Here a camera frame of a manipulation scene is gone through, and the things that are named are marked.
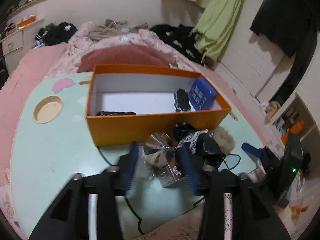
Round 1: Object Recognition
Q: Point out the orange bottle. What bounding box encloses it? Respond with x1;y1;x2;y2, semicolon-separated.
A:
281;121;304;145

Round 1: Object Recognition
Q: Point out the black patterned pouch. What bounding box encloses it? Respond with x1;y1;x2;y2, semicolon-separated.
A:
173;122;226;168

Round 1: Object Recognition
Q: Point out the clear plastic wrapper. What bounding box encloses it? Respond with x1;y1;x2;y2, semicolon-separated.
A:
135;132;175;180

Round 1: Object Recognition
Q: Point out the brown fur pompom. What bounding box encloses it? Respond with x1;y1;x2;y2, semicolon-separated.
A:
213;126;235;155

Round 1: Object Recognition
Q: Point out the orange tray on desk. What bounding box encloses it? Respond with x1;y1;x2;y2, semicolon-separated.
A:
16;15;36;29

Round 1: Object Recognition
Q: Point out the green hanging cloth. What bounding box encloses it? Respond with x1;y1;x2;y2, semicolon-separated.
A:
192;0;242;61

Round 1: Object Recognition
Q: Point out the pink floral quilt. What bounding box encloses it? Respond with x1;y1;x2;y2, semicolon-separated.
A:
45;21;198;79

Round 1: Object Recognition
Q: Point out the black clothes pile left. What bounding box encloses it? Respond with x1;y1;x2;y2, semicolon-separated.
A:
33;22;78;48

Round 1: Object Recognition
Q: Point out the brown small carton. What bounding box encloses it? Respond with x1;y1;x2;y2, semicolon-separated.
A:
155;158;184;188

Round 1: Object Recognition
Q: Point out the white fur pompom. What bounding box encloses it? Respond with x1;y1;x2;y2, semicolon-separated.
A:
145;150;170;167

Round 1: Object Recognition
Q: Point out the black clothes pile right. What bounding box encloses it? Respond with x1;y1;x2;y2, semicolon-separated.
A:
150;24;210;66

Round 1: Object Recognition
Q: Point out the orange cardboard box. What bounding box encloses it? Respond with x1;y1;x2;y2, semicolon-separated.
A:
86;64;232;146

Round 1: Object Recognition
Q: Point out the mint green lap table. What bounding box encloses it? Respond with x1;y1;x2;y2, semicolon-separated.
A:
10;71;266;238

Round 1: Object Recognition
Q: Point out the black clothes pile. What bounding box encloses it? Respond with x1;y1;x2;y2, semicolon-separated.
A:
33;22;78;48
150;24;210;66

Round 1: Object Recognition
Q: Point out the blue small box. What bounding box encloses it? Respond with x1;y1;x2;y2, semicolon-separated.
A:
188;77;217;111

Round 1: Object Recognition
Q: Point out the dark red pillow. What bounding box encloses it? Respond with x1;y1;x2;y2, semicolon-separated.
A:
77;44;170;73

